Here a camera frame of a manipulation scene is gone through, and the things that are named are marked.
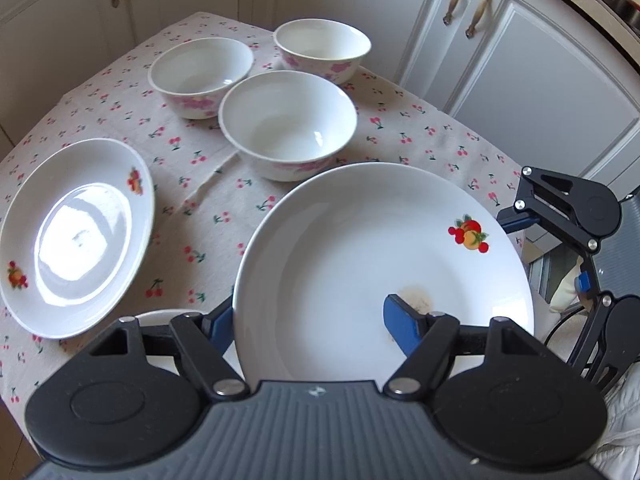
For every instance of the large white fruit-print plate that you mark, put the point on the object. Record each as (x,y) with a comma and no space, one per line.
(350,260)

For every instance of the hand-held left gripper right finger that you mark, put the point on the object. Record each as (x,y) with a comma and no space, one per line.
(400,325)

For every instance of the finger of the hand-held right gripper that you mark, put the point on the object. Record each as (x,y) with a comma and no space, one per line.
(582,281)
(515,222)

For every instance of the white pink-flower bowl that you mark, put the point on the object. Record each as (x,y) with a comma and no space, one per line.
(320,42)
(200,67)
(290,125)

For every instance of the person's right hand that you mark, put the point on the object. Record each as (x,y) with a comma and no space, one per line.
(565,290)

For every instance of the small white plate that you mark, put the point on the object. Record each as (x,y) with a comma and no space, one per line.
(155,316)

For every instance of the cherry-print tablecloth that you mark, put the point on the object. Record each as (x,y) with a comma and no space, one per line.
(200,200)

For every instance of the white knit garment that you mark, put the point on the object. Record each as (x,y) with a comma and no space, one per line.
(622,420)

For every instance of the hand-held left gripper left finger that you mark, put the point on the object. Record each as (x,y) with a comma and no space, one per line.
(220,325)

